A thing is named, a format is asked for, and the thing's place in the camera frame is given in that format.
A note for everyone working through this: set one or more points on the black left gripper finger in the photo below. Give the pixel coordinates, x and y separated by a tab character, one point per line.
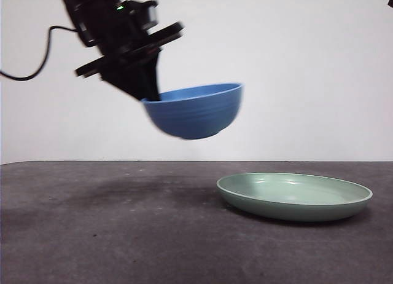
153	81
129	78

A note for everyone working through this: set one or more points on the blue bowl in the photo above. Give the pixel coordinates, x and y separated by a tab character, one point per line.
196	115

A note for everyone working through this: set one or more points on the green plate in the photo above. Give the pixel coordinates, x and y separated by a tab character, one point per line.
291	201

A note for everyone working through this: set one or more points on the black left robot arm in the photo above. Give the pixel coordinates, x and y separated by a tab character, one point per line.
80	4

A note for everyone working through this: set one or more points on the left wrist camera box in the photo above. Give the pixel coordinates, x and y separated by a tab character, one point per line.
144	13

